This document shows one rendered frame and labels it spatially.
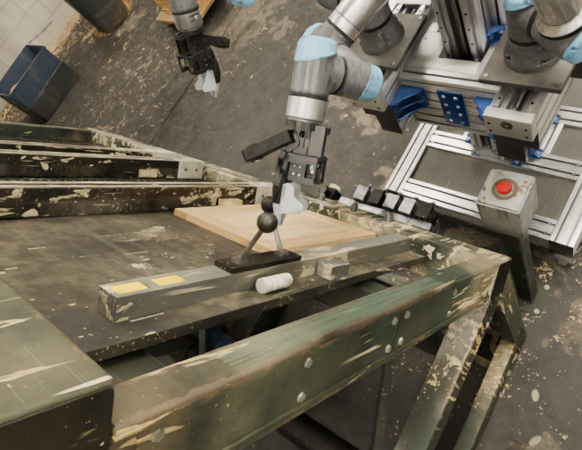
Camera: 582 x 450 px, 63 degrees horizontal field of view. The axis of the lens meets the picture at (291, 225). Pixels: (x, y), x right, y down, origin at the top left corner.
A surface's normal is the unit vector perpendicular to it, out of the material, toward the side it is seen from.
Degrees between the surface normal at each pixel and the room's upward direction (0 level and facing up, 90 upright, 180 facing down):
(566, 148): 0
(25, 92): 90
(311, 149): 36
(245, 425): 90
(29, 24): 90
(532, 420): 0
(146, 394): 60
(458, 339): 0
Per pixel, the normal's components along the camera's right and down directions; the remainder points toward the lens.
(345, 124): -0.46, -0.43
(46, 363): 0.18, -0.96
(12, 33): 0.73, 0.32
